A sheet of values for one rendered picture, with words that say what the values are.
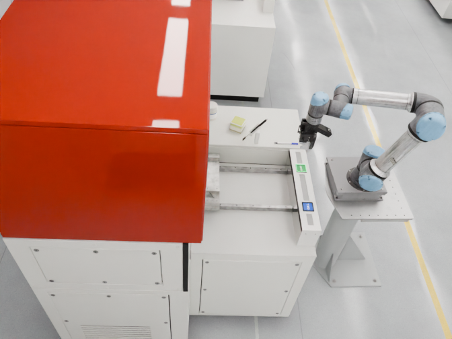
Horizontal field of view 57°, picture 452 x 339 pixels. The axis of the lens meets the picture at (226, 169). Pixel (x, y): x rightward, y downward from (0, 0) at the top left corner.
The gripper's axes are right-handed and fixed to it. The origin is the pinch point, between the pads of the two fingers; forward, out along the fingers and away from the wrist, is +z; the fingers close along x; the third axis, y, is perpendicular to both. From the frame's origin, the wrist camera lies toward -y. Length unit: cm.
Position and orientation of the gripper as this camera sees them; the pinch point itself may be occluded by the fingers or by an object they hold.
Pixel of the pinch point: (308, 149)
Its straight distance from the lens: 220.6
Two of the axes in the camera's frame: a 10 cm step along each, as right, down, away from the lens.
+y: -10.0, -0.4, -0.6
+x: 0.1, 7.4, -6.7
